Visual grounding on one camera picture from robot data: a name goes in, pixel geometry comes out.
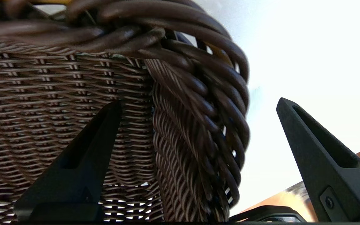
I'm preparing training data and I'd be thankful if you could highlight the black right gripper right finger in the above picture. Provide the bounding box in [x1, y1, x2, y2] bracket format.
[276, 97, 360, 221]

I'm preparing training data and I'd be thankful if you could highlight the dark brown wicker basket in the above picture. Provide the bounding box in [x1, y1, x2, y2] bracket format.
[0, 0, 251, 222]

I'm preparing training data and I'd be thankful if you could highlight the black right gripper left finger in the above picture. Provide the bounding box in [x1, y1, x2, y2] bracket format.
[14, 102, 123, 221]

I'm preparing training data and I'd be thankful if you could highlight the black robot chassis part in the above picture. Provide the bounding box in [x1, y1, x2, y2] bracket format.
[228, 205, 307, 223]

